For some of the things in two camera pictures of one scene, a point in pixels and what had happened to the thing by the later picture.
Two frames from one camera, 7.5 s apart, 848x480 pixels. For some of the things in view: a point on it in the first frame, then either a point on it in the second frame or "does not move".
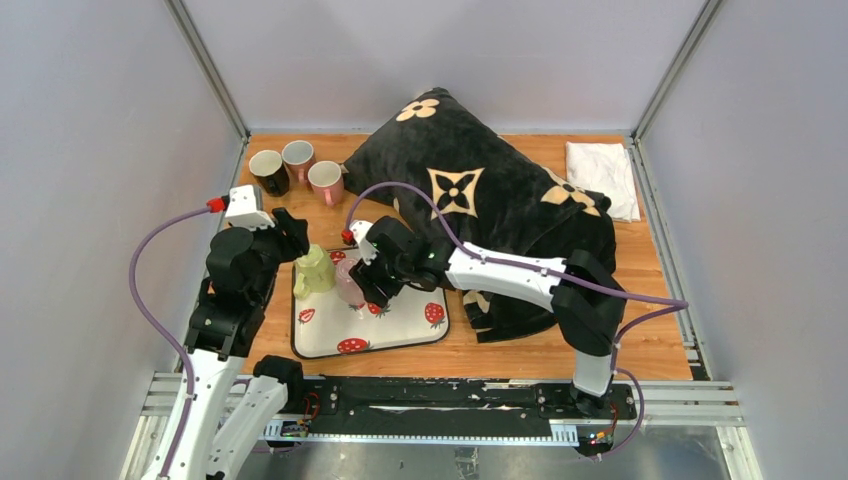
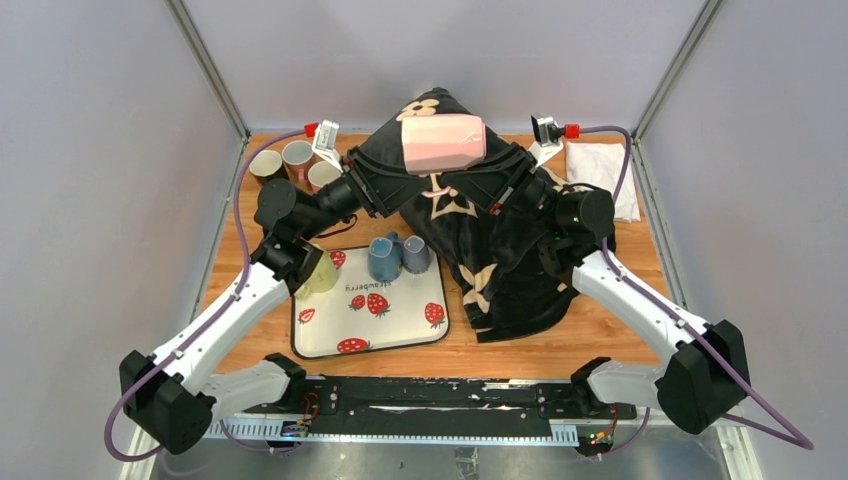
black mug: [269, 172] does not move
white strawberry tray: [323, 325] does not move
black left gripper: [289, 232] → [357, 182]
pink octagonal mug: [349, 290] → [433, 143]
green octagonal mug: [314, 272] does not move
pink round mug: [326, 181] does not move
